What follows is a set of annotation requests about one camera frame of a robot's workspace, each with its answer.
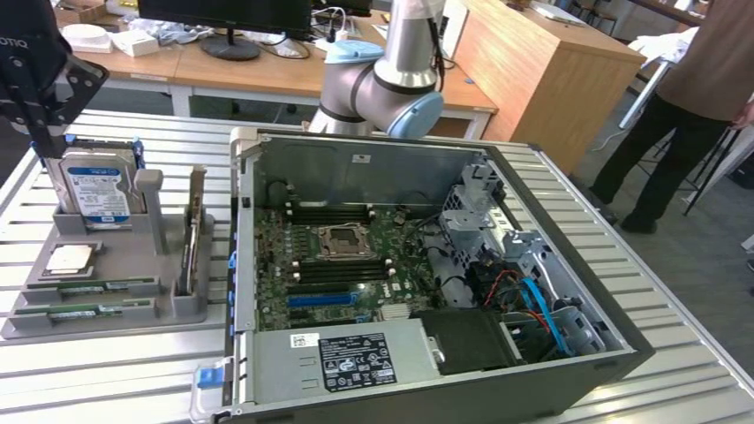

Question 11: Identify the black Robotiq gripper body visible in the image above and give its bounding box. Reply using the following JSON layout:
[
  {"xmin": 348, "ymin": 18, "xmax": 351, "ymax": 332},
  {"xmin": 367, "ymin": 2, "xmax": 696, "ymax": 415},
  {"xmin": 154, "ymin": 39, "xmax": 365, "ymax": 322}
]
[{"xmin": 0, "ymin": 0, "xmax": 73, "ymax": 105}]

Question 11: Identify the green RAM stick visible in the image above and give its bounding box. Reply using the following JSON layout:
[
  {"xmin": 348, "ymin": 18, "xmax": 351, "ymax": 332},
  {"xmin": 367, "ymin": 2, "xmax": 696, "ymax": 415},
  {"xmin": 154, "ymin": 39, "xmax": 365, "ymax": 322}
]
[
  {"xmin": 25, "ymin": 276, "xmax": 157, "ymax": 296},
  {"xmin": 13, "ymin": 299, "xmax": 157, "ymax": 320}
]

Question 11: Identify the black RAM slot bank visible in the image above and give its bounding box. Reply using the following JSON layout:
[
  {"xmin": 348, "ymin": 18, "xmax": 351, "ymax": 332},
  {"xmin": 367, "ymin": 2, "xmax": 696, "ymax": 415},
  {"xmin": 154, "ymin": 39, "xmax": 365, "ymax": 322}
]
[
  {"xmin": 289, "ymin": 258, "xmax": 397, "ymax": 284},
  {"xmin": 285, "ymin": 202, "xmax": 377, "ymax": 225}
]

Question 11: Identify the person's hand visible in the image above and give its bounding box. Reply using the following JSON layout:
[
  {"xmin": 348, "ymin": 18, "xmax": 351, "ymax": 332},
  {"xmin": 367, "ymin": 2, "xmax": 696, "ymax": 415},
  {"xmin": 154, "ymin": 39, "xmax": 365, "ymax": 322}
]
[{"xmin": 731, "ymin": 99, "xmax": 754, "ymax": 130}]

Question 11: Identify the white round device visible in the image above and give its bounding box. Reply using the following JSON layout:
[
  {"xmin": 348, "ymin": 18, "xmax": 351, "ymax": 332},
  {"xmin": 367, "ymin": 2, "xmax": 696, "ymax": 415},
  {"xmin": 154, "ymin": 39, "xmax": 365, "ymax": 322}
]
[{"xmin": 60, "ymin": 23, "xmax": 114, "ymax": 55}]

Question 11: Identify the white cardboard box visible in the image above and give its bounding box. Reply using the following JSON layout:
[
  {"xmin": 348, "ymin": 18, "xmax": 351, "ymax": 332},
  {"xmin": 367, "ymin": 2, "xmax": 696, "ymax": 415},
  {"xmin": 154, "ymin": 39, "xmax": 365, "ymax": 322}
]
[{"xmin": 109, "ymin": 30, "xmax": 161, "ymax": 58}]

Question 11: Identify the hard disk blue label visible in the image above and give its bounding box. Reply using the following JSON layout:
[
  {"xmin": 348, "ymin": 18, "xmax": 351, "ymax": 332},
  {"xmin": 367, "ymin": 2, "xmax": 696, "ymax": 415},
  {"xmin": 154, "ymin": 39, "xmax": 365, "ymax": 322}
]
[{"xmin": 56, "ymin": 140, "xmax": 149, "ymax": 230}]

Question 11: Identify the wooden desk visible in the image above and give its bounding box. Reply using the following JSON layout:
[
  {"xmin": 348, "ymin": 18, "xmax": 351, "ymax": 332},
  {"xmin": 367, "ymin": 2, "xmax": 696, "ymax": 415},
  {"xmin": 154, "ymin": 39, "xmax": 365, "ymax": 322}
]
[{"xmin": 68, "ymin": 8, "xmax": 500, "ymax": 133}]

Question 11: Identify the black computer monitor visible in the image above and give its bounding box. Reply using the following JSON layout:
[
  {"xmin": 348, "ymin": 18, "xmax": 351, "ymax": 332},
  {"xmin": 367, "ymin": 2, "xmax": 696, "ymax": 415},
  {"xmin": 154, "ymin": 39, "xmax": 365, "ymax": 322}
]
[{"xmin": 136, "ymin": 0, "xmax": 314, "ymax": 62}]

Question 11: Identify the silver CPU chip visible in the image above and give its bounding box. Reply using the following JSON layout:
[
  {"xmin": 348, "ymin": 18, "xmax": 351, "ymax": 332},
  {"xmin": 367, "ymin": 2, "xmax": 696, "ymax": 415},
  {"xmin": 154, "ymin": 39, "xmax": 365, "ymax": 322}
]
[{"xmin": 45, "ymin": 245, "xmax": 96, "ymax": 276}]

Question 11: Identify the grey parts rack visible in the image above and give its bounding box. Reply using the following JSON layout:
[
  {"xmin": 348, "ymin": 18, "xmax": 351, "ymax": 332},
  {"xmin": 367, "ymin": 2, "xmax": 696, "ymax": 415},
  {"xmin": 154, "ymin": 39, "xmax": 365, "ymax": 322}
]
[{"xmin": 0, "ymin": 169, "xmax": 216, "ymax": 341}]

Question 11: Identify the white power strip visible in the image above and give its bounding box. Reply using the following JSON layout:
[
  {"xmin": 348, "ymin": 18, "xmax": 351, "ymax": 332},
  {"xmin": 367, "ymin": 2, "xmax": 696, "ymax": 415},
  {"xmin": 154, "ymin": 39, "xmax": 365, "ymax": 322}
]
[{"xmin": 313, "ymin": 25, "xmax": 356, "ymax": 50}]

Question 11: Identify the green motherboard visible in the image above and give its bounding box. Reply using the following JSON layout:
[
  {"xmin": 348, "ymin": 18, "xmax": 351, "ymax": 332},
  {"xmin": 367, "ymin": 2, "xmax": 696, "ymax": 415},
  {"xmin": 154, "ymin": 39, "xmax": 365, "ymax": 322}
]
[{"xmin": 253, "ymin": 206, "xmax": 441, "ymax": 333}]

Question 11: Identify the metal CPU socket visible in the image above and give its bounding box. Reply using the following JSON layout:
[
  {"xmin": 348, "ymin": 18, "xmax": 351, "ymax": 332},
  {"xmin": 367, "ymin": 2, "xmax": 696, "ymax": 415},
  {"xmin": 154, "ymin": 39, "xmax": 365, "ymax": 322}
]
[{"xmin": 316, "ymin": 224, "xmax": 369, "ymax": 262}]

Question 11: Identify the blue expansion slot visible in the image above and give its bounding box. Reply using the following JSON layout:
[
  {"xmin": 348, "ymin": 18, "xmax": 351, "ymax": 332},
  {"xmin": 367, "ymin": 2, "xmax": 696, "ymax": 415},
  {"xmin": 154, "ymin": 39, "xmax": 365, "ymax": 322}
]
[{"xmin": 286, "ymin": 292, "xmax": 359, "ymax": 309}]

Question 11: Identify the grey power supply unit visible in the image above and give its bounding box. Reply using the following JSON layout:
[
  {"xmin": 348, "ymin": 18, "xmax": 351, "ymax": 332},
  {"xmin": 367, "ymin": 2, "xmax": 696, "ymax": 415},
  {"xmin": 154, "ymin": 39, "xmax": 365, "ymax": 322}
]
[{"xmin": 250, "ymin": 327, "xmax": 444, "ymax": 406}]

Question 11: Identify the small silver heatsink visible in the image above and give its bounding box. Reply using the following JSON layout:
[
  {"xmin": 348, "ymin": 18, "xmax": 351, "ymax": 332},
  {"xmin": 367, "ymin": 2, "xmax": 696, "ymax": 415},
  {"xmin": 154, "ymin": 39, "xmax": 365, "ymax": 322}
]
[{"xmin": 377, "ymin": 303, "xmax": 415, "ymax": 322}]

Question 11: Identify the wooden cabinet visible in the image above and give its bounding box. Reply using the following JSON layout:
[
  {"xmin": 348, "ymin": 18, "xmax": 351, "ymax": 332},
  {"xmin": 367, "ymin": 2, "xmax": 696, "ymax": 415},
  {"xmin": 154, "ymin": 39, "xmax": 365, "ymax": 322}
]
[{"xmin": 451, "ymin": 0, "xmax": 648, "ymax": 174}]

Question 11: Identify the silver metal disk bay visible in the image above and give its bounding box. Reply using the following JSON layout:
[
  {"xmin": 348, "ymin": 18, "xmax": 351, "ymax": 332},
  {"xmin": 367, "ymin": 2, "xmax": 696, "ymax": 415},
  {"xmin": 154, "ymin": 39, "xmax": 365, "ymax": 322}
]
[{"xmin": 439, "ymin": 162, "xmax": 615, "ymax": 357}]

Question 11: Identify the black fan shroud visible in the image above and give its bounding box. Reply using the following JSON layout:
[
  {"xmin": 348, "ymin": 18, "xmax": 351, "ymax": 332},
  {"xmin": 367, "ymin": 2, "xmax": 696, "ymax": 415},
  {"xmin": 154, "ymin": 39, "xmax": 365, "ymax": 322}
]
[{"xmin": 409, "ymin": 308, "xmax": 527, "ymax": 377}]

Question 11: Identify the black open PC case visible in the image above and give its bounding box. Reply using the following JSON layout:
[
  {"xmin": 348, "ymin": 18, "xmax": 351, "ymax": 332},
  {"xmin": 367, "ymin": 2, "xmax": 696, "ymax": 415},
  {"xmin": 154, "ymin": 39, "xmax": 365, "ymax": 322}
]
[{"xmin": 190, "ymin": 126, "xmax": 656, "ymax": 424}]

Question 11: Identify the person in brown shirt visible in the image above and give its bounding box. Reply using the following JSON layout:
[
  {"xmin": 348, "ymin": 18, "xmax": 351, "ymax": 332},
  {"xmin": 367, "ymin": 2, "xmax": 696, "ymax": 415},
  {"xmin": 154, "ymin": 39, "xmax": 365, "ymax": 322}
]
[{"xmin": 588, "ymin": 0, "xmax": 754, "ymax": 235}]

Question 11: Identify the graphics card with bracket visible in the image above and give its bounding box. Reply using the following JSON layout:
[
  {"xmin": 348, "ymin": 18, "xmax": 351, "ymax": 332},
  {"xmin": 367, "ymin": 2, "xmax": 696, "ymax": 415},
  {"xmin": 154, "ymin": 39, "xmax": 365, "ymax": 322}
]
[{"xmin": 174, "ymin": 164, "xmax": 210, "ymax": 298}]

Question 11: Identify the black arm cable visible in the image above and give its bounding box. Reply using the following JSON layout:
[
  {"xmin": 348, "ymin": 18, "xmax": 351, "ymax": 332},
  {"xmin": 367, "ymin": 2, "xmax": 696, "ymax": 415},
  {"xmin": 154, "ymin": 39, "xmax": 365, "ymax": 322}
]
[{"xmin": 427, "ymin": 16, "xmax": 456, "ymax": 92}]

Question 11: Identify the blue flat data wire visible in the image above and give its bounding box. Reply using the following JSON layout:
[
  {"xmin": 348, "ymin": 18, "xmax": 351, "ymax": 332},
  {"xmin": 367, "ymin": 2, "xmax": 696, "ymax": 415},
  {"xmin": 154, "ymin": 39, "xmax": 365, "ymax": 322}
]
[{"xmin": 519, "ymin": 275, "xmax": 573, "ymax": 355}]

